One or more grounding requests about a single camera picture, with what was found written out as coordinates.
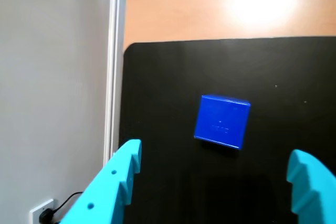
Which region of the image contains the blue cube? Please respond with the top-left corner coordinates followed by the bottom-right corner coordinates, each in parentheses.
top-left (193, 94), bottom-right (251, 151)

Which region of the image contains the black table mat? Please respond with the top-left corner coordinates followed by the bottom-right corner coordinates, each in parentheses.
top-left (118, 36), bottom-right (336, 224)

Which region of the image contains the cyan gripper finger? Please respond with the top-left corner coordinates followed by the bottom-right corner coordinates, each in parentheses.
top-left (59, 138), bottom-right (143, 224)
top-left (286, 149), bottom-right (336, 224)

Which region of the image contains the white wall socket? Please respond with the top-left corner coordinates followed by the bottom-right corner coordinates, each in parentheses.
top-left (29, 198), bottom-right (56, 224)

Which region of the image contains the black plug with cable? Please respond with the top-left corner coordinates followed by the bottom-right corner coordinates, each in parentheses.
top-left (38, 191), bottom-right (85, 223)

